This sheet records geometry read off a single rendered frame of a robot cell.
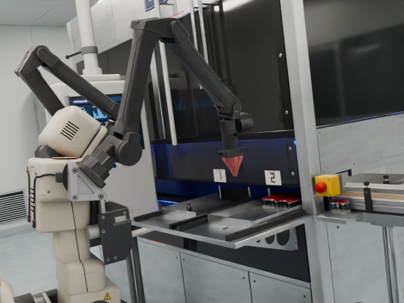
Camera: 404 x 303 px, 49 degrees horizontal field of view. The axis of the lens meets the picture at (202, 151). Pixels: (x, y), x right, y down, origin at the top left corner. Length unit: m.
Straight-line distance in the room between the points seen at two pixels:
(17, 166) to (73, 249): 5.44
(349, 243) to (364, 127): 0.49
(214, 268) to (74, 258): 0.99
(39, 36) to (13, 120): 1.32
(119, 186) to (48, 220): 0.97
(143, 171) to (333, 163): 1.06
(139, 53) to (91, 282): 0.71
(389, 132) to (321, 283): 0.78
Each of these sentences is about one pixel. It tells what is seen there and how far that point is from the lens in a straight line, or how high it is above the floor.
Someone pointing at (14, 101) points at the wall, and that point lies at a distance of 6.92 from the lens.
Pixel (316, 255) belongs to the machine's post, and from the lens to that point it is 1.81.
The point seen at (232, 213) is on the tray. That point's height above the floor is 0.89.
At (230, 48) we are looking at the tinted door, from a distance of 1.98.
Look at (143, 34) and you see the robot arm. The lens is 1.29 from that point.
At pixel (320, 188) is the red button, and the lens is 1.66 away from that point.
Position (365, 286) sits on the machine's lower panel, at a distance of 2.09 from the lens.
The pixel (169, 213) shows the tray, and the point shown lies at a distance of 2.02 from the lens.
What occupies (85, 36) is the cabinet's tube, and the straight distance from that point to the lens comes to 2.42.
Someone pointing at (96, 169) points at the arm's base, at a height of 1.19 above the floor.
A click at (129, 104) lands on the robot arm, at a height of 1.36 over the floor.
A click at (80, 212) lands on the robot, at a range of 1.45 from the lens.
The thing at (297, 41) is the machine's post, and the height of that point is 1.54.
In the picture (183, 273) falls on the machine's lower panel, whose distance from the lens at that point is 2.56.
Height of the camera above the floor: 1.30
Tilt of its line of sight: 4 degrees down
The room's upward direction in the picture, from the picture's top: 7 degrees counter-clockwise
